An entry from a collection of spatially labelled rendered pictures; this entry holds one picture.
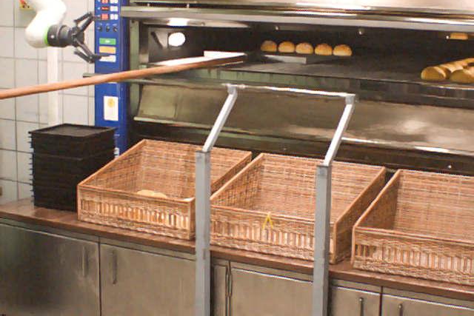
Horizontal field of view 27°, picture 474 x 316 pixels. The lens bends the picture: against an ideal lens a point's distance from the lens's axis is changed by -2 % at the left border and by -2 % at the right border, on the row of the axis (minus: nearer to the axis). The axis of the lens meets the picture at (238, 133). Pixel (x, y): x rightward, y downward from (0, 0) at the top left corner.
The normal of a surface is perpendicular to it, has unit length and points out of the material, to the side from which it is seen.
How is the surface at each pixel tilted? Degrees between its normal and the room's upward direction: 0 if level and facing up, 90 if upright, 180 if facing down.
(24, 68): 90
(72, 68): 90
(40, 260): 90
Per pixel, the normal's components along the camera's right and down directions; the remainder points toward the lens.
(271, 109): -0.47, -0.21
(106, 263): -0.49, 0.14
